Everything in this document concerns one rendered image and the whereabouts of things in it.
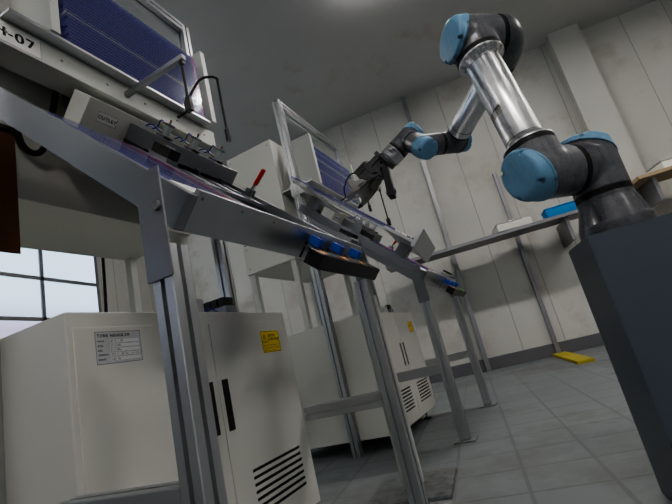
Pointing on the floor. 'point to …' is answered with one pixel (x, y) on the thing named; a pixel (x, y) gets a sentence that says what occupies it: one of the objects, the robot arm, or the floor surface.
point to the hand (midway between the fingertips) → (353, 204)
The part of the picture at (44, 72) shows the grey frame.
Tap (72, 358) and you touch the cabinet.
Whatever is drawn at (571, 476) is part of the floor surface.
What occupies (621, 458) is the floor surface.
